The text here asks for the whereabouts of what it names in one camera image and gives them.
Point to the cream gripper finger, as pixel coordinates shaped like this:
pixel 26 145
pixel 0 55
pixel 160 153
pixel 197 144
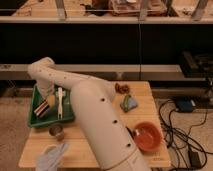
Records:
pixel 51 100

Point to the white plastic fork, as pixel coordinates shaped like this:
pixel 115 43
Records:
pixel 60 103

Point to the dark box on floor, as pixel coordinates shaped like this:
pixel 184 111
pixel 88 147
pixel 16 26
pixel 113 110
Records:
pixel 184 105

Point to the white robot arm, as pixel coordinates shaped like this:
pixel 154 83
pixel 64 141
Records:
pixel 91 101

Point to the black equipment on shelf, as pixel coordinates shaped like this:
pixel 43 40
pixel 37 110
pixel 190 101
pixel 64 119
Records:
pixel 196 66

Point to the green plastic tray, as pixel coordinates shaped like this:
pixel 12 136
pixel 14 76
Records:
pixel 52 115

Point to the orange plastic bowl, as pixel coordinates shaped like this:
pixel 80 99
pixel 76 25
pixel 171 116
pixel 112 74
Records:
pixel 147 136

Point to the white crumpled cloth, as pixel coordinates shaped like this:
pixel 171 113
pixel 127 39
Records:
pixel 49 160

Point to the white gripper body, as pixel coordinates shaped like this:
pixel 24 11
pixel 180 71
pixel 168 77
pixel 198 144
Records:
pixel 45 88

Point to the small metal cup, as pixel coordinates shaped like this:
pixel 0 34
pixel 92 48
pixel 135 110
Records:
pixel 57 132

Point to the green blue toy object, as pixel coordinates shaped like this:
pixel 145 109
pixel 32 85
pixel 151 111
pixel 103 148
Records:
pixel 128 103

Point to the brown toy food piece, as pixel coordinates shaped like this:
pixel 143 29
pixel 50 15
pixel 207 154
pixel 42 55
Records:
pixel 122 89

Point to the black power adapter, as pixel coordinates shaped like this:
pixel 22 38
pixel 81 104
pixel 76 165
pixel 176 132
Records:
pixel 194 159

